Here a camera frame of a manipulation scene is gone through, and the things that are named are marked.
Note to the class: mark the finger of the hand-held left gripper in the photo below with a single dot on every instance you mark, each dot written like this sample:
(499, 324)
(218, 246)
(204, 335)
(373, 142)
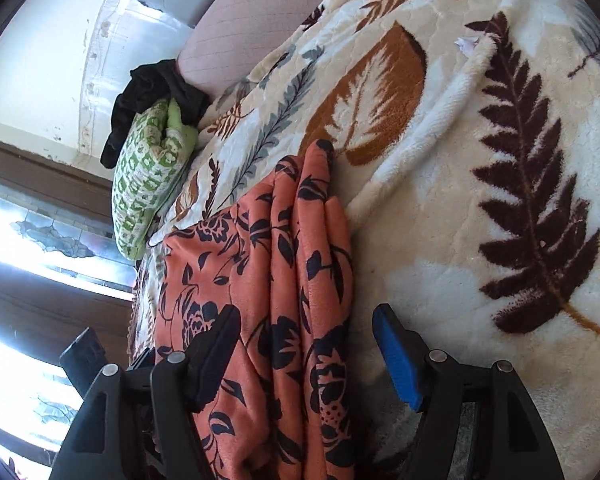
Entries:
(82, 360)

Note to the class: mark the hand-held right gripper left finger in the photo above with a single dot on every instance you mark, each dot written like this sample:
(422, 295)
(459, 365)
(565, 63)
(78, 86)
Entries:
(220, 346)

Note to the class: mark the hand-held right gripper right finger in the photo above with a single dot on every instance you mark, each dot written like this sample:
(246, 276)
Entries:
(401, 362)

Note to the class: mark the orange floral garment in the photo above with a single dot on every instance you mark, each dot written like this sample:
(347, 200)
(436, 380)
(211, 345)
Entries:
(290, 270)

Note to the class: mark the glass window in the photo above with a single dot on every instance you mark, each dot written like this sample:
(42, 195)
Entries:
(10, 360)

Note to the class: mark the green patterned pillow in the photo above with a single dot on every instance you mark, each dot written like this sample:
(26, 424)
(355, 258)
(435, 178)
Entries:
(140, 185)

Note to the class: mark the cream leaf-print blanket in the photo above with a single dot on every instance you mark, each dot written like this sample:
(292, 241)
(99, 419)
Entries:
(455, 160)

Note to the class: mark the black cloth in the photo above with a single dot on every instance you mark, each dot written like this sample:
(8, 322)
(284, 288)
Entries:
(150, 85)

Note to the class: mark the pink bed sheet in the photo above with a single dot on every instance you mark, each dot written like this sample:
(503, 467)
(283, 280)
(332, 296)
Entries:
(250, 25)

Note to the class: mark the white paper scrap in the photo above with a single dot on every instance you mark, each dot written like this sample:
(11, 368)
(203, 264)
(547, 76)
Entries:
(467, 44)

